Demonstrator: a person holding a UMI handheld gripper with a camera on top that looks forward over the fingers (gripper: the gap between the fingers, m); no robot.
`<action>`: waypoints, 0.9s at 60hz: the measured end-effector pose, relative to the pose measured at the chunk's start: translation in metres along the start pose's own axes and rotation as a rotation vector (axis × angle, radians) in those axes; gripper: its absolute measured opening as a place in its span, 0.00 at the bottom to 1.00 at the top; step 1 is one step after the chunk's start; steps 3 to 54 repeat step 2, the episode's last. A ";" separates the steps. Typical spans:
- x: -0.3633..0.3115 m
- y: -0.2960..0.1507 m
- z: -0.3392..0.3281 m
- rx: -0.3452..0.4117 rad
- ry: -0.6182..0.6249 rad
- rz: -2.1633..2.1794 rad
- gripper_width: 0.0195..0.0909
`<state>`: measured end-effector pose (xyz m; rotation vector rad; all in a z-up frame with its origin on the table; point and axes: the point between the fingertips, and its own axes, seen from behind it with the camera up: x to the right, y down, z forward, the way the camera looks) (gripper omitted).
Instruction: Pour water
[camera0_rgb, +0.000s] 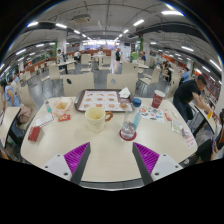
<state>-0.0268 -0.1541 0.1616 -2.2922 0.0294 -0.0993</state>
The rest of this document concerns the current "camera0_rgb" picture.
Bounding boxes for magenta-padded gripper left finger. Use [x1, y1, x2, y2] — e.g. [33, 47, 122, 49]
[41, 142, 92, 186]

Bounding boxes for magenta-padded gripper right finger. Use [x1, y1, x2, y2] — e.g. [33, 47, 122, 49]
[132, 142, 184, 186]

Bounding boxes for clear blue-capped water bottle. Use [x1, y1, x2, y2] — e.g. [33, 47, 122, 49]
[119, 97, 143, 141]

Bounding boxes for flat round red coaster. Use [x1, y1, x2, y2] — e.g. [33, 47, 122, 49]
[118, 129, 138, 142]

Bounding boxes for small red sauce packet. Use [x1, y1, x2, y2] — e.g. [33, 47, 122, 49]
[57, 113, 72, 123]

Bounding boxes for cream ceramic mug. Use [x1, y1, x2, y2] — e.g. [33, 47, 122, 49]
[84, 106, 114, 134]

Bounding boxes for printed paper flyer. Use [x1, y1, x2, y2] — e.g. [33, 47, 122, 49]
[138, 104, 166, 124]

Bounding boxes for clear plastic packet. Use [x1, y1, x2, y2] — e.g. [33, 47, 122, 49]
[171, 119, 190, 137]

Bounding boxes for white table sticker sign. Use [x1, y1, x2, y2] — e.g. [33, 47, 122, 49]
[183, 133, 198, 149]

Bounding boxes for white paper receipt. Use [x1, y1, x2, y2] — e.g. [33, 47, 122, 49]
[34, 112, 55, 128]

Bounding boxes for crumpled food wrapper bag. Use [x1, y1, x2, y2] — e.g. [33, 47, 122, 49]
[51, 96, 74, 117]

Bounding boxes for red paper cup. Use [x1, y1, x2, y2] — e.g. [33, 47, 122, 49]
[151, 89, 166, 109]

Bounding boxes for dark food tray with paper liner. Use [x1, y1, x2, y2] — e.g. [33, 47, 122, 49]
[73, 88, 135, 113]

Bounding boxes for crumpled white napkin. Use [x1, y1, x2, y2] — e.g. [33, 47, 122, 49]
[118, 87, 132, 99]

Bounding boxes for pink bag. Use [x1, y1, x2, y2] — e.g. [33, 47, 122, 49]
[16, 104, 33, 124]

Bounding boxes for person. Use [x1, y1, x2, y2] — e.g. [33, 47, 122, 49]
[173, 74, 212, 124]
[196, 109, 224, 163]
[0, 78, 21, 108]

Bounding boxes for beige chair with round hole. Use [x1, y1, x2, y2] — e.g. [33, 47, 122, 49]
[62, 72, 95, 98]
[106, 72, 138, 96]

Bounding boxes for beige neighbouring table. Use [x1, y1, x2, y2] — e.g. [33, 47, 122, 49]
[0, 106, 22, 148]

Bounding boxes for group of beige chairs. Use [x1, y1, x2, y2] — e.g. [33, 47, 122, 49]
[19, 53, 183, 98]

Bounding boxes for group of ceiling lights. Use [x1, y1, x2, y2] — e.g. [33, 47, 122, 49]
[1, 9, 223, 84]

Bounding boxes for ceiling air conditioner unit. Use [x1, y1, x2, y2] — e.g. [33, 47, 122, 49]
[71, 13, 92, 24]

